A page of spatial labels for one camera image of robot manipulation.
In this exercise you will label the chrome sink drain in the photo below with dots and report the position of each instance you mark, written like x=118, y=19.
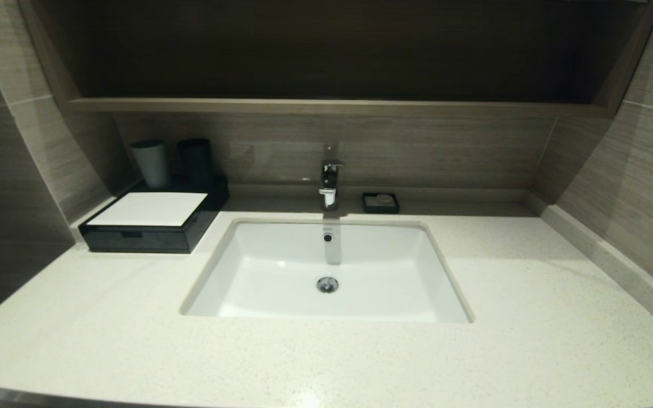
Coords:
x=327, y=284

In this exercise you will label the grey plastic cup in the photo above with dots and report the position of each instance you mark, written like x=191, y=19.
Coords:
x=151, y=164

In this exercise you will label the chrome faucet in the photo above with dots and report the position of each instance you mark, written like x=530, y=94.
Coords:
x=329, y=178

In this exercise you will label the black amenity tray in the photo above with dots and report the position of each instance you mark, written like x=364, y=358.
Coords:
x=151, y=242

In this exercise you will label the black amenity box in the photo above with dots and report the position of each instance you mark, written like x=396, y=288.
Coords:
x=202, y=220

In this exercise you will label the white rectangular plate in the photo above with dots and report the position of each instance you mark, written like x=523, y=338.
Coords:
x=148, y=208

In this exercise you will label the round soap bar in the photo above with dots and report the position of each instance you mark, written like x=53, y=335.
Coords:
x=384, y=199

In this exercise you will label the wooden wall shelf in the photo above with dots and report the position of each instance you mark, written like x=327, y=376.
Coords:
x=417, y=107

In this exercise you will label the black plastic cup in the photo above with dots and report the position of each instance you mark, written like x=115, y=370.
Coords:
x=195, y=161

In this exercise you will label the black soap dish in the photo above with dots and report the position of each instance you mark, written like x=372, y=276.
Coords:
x=394, y=206

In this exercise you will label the white sink basin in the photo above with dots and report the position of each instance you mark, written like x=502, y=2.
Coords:
x=383, y=272

